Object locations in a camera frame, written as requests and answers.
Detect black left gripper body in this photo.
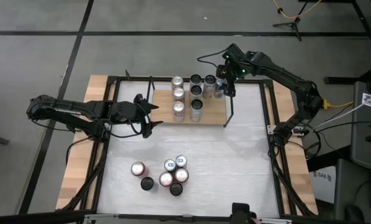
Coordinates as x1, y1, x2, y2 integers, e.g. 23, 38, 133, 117
115, 94, 153, 139

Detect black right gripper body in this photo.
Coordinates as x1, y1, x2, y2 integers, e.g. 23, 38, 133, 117
216, 43, 251, 80

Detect small blue silver energy can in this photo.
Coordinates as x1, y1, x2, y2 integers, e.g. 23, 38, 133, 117
175, 154, 188, 169
163, 159, 177, 172
214, 77, 227, 100

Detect Celsius Peach Vibe can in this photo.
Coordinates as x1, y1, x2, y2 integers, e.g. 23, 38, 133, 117
169, 182, 184, 197
203, 74, 217, 100

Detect silver soda can red lettering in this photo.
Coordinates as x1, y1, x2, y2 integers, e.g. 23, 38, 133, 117
170, 75, 185, 90
172, 101, 186, 123
172, 86, 186, 103

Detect red strawberry soda can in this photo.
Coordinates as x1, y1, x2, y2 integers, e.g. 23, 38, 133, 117
130, 161, 149, 177
174, 168, 190, 184
158, 171, 175, 188

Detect black tripod stand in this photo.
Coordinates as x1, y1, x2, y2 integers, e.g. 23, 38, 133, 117
272, 12, 303, 42

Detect white table sheet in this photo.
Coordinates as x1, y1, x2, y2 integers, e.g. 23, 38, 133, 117
97, 80, 281, 218

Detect black box-shaped object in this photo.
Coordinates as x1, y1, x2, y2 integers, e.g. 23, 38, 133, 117
228, 202, 259, 224

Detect white cardboard box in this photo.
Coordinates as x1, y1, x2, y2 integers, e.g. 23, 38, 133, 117
309, 166, 337, 205

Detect gray cabinet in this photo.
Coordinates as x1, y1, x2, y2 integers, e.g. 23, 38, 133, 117
350, 81, 371, 174

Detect dark gray case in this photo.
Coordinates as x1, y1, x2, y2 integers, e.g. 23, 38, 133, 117
333, 157, 371, 223

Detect black metal table frame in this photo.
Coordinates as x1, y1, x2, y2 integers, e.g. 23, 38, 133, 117
56, 70, 318, 218

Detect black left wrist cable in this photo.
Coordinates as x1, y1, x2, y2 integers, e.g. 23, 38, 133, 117
109, 102, 152, 139

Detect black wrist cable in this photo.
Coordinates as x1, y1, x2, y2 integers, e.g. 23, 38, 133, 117
109, 102, 152, 139
196, 46, 232, 68

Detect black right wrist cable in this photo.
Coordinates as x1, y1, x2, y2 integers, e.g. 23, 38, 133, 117
196, 46, 232, 68

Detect wooden shelf black wire frame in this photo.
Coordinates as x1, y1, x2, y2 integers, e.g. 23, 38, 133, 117
144, 75, 237, 128

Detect yellow hanging cable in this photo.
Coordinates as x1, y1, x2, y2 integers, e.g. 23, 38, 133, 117
271, 0, 323, 19

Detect yellow power plug cable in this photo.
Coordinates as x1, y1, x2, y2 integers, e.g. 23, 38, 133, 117
320, 98, 354, 110

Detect silver aluminium rail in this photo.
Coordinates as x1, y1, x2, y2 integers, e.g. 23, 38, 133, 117
83, 213, 293, 224

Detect white cable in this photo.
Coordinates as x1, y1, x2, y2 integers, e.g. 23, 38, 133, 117
312, 88, 371, 131

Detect black metal desk frame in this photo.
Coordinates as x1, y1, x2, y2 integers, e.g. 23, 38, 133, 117
298, 0, 371, 85

